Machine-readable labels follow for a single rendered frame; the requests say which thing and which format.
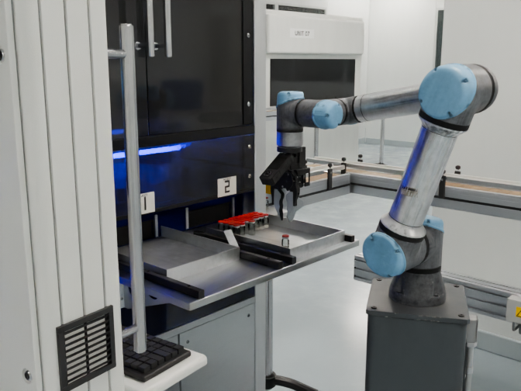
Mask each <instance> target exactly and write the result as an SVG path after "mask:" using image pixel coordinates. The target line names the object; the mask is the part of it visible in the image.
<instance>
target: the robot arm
mask: <svg viewBox="0 0 521 391"><path fill-rule="evenodd" d="M498 91H499V84H498V81H497V78H496V76H495V75H494V73H493V72H492V71H491V70H490V69H489V68H487V67H486V66H483V65H481V64H457V63H451V64H445V65H441V66H439V67H435V68H434V69H433V70H431V71H430V72H429V73H428V74H427V75H426V76H425V77H424V79H423V80H422V82H421V84H417V85H410V86H405V87H401V88H393V89H389V90H385V91H381V92H373V93H369V94H365V95H357V96H352V97H348V98H342V99H322V100H315V99H305V98H304V94H303V92H294V91H288V92H279V93H278V95H277V105H276V109H277V145H278V146H277V152H281V153H279V154H278V156H277V157H276V158H275V159H274V160H273V161H272V162H271V163H270V165H269V166H268V167H267V168H266V170H265V171H264V172H263V173H262V175H261V176H260V177H259V178H260V180H261V182H262V185H270V186H271V196H272V200H273V203H274V207H275V209H276V211H277V214H278V216H279V218H280V220H283V208H284V207H286V206H287V211H288V213H287V218H288V221H289V222H291V221H292V220H293V219H294V217H295V213H296V211H298V210H299V209H301V208H302V207H303V205H304V202H303V200H302V199H300V198H299V193H300V188H302V187H303V186H309V185H310V168H307V167H306V166H305V147H301V146H302V145H303V127H312V128H320V129H323V130H328V129H335V128H337V126H342V125H354V124H357V123H362V122H367V121H373V120H378V119H388V118H394V117H399V116H409V115H415V114H419V115H418V116H419V118H420V120H421V122H422V126H421V128H420V130H419V134H418V136H417V138H416V142H415V144H414V147H413V149H412V153H411V154H410V157H409V161H408V163H407V165H406V168H405V171H404V174H403V176H402V180H401V181H400V184H399V187H398V190H397V192H396V195H395V198H394V201H393V203H392V207H391V209H390V211H389V212H388V213H385V214H383V215H382V216H381V218H380V220H379V223H378V226H377V229H376V231H375V232H374V233H372V234H370V235H369V236H368V237H367V238H366V239H365V240H364V243H363V247H362V251H363V256H364V259H365V261H366V264H367V266H368V267H369V268H370V270H372V271H373V272H374V273H375V274H377V275H380V276H382V277H387V278H388V277H393V276H394V277H393V279H392V282H391V285H390V287H389V297H390V298H391V299H392V300H394V301H396V302H397V303H401V304H403V305H407V306H414V307H434V306H439V305H442V304H444V303H445V302H446V296H447V292H446V289H445V285H444V283H443V277H442V275H441V263H442V250H443V234H444V230H443V221H442V220H441V218H439V217H435V216H430V215H427V213H428V210H429V208H430V205H431V202H432V201H433V197H434V195H435V193H436V190H437V187H438V185H439V183H440V180H441V178H442V175H443V172H444V170H445V167H446V166H447V162H448V160H449V158H450V155H451V152H452V150H453V148H454V145H455V143H456V140H457V137H458V136H459V135H461V134H462V133H466V132H467V131H468V129H469V126H470V125H471V121H472V119H473V117H474V114H476V113H480V112H483V111H485V110H486V109H487V108H489V107H490V106H491V105H492V104H493V102H494V101H495V99H496V97H497V95H498ZM306 173H309V181H308V182H306V179H305V177H304V175H305V174H306ZM285 189H286V190H287V191H290V192H289V193H288V194H287V195H285Z"/></svg>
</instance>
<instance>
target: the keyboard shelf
mask: <svg viewBox="0 0 521 391"><path fill-rule="evenodd" d="M184 349H186V350H188V349H187V348H184ZM189 351H190V352H191V356H190V357H188V358H186V359H185V360H183V361H181V362H179V363H177V364H176V365H174V366H172V367H170V368H169V369H167V370H166V371H164V372H162V373H161V374H159V375H156V376H155V377H153V378H152V379H150V380H148V381H146V382H141V381H140V380H137V379H134V378H132V377H129V376H127V375H124V386H125V391H164V390H165V389H167V388H169V387H170V386H173V385H174V384H175V383H176V382H179V381H180V380H182V379H183V378H185V377H186V376H188V375H190V374H192V373H193V372H195V371H196V370H198V369H200V368H201V367H203V366H204V365H206V364H207V358H206V356H205V355H203V354H200V353H198V352H195V351H191V350H189Z"/></svg>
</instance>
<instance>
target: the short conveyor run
mask: <svg viewBox="0 0 521 391"><path fill-rule="evenodd" d="M343 169H345V165H340V166H336V167H333V164H332V163H329V164H325V165H321V166H317V167H313V168H310V185H309V186H303V187H302V188H300V193H299V198H300V199H302V200H303V202H304V205H303V206H307V205H309V204H313V203H316V202H321V201H324V200H327V199H332V198H335V197H338V196H344V195H346V194H350V174H349V173H348V174H337V173H333V171H339V170H343ZM305 179H306V182H308V181H309V173H306V174H305ZM266 197H268V206H270V207H274V203H273V200H272V196H271V194H267V193H266ZM274 208H275V207H274Z"/></svg>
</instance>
